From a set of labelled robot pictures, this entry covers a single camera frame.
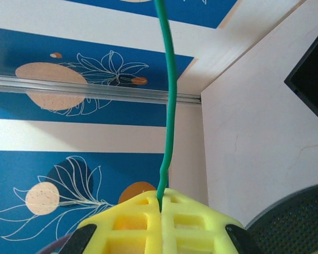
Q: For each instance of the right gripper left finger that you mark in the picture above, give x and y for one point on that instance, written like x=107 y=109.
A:
x=127 y=230

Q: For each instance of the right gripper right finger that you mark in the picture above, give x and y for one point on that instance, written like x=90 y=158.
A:
x=196 y=230

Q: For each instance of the black compartment tray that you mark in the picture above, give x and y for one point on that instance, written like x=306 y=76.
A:
x=315 y=79

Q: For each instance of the aluminium frame post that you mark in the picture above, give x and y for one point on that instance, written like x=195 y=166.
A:
x=95 y=91

